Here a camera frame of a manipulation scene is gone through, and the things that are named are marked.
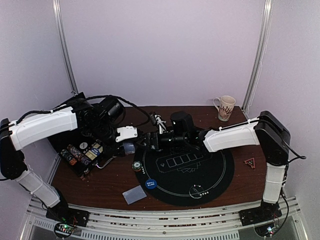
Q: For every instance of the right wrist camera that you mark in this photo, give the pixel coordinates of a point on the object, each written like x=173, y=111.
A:
x=182, y=122

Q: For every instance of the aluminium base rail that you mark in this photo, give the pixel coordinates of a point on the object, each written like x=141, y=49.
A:
x=216, y=223

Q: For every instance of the blue small blind button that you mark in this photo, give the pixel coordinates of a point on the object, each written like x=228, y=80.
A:
x=151, y=184

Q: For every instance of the texas holdem card deck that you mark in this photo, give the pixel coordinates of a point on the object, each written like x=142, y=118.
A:
x=94, y=152

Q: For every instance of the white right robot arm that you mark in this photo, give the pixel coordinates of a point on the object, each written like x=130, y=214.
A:
x=264, y=138

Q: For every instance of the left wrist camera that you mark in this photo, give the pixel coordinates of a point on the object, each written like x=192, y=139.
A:
x=110, y=109

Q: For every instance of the front row poker chips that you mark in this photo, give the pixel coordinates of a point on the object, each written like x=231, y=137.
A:
x=73, y=156

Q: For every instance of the white round dealer chip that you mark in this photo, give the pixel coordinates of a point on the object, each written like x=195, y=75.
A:
x=83, y=145

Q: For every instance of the aluminium frame post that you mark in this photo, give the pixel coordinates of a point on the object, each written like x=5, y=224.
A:
x=63, y=43
x=257, y=64

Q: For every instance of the red black triangular holder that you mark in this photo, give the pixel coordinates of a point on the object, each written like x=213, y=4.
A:
x=250, y=162

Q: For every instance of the stack of poker chips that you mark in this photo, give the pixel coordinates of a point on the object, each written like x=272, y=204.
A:
x=137, y=166

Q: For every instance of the dealt cards front pile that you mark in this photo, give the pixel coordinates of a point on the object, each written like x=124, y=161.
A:
x=134, y=194

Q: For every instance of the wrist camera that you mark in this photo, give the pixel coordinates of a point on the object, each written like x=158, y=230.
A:
x=182, y=122
x=110, y=109

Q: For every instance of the clear dealer button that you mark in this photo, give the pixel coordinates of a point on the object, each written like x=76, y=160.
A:
x=196, y=191

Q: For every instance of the right aluminium frame post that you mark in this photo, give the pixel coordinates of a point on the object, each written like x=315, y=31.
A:
x=257, y=64

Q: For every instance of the round black poker mat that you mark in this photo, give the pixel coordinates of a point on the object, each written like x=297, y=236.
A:
x=176, y=169

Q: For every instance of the left aluminium frame post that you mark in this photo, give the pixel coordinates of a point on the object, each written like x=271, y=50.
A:
x=63, y=43

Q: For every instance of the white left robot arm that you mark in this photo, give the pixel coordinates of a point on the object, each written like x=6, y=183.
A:
x=38, y=125

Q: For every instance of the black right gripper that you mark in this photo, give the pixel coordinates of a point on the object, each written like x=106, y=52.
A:
x=153, y=139

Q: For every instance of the grey cloth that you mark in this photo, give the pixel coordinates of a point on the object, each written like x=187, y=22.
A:
x=129, y=147

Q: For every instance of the white patterned mug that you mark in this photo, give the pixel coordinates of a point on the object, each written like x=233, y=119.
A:
x=224, y=105

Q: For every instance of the black poker chip case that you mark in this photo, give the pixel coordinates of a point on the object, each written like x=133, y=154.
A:
x=86, y=113

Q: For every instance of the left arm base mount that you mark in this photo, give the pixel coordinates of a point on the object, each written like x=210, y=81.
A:
x=68, y=223

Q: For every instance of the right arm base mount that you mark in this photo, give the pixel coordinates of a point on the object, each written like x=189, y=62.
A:
x=264, y=219

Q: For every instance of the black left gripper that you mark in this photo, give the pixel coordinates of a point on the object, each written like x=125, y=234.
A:
x=113, y=150

